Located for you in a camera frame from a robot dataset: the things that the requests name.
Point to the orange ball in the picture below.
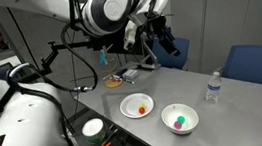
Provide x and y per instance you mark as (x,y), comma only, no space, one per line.
(141,111)

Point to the blue office chair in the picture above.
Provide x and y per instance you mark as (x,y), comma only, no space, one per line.
(182,53)
(257,65)

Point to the grey metal cabinet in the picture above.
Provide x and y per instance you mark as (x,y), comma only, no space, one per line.
(230,10)

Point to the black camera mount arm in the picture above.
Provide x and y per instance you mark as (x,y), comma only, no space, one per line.
(54,50)

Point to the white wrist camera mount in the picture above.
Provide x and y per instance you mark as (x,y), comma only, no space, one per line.
(130,34)

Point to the grey metal stand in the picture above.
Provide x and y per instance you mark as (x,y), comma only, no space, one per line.
(151,60)

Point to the pink ball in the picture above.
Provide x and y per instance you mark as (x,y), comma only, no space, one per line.
(177,125)

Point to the white round plate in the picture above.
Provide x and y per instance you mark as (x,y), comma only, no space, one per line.
(130,105)

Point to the orange and black clamp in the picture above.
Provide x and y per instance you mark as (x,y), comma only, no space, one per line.
(106,144)

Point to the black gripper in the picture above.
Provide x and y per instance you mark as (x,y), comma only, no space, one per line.
(159,27)

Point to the white round bowl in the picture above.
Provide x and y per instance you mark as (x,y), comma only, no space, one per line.
(188,113)

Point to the clear plastic water bottle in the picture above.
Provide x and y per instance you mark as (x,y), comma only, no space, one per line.
(213,88)

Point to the green and white tape roll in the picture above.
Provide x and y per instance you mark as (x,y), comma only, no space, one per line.
(94,131)

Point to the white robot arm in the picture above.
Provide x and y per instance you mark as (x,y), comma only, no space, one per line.
(27,129)

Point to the green ball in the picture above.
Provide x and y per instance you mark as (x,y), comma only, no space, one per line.
(181,119)

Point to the light blue hanging item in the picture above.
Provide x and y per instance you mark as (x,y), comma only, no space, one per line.
(103,58)

